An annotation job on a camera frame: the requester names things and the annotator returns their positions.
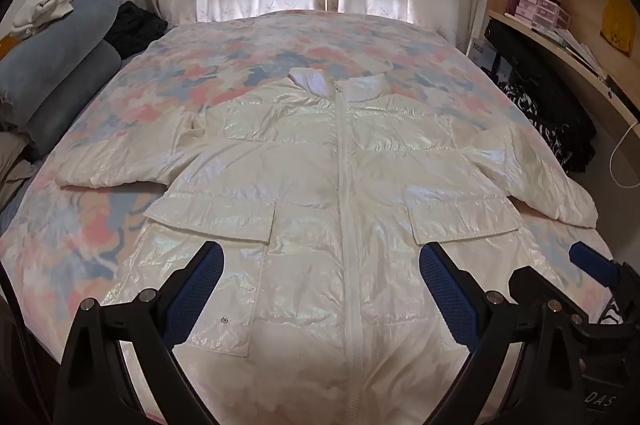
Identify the white cardboard box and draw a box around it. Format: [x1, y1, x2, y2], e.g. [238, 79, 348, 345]
[466, 37, 513, 80]

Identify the blue rolled fleece blanket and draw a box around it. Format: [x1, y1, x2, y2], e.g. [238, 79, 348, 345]
[0, 0, 123, 160]

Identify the black knitted cloth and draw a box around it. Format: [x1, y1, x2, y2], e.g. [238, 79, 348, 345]
[102, 1, 168, 58]

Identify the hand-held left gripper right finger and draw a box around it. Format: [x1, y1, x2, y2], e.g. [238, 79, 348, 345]
[419, 241, 588, 425]

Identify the pastel printed blanket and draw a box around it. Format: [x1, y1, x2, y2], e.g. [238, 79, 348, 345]
[0, 9, 621, 425]

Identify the white shiny puffer jacket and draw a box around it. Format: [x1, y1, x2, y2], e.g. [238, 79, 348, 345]
[54, 67, 599, 425]

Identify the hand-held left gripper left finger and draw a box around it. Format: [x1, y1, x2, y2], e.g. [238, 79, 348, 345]
[52, 241, 224, 425]

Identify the black and white patterned cloth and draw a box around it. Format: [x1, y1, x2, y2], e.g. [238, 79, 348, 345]
[500, 82, 576, 170]

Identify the white cable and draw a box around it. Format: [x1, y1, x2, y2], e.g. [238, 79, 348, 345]
[609, 121, 640, 186]

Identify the black bag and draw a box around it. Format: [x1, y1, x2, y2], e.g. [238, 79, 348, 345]
[484, 19, 598, 140]

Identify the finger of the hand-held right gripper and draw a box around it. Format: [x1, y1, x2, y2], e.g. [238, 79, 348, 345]
[569, 241, 640, 301]
[508, 266, 601, 336]

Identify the grey-blue bed sheet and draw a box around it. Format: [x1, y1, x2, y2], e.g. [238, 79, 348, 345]
[0, 50, 151, 236]

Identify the yellow sticker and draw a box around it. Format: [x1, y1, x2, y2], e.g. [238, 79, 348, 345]
[600, 0, 633, 53]

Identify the pink drawer organiser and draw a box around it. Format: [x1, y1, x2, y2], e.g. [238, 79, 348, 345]
[514, 0, 571, 30]

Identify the stack of papers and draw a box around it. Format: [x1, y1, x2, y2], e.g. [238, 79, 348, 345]
[550, 27, 608, 78]

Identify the grey crumpled cloth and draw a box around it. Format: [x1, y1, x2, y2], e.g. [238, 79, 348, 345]
[0, 130, 38, 216]

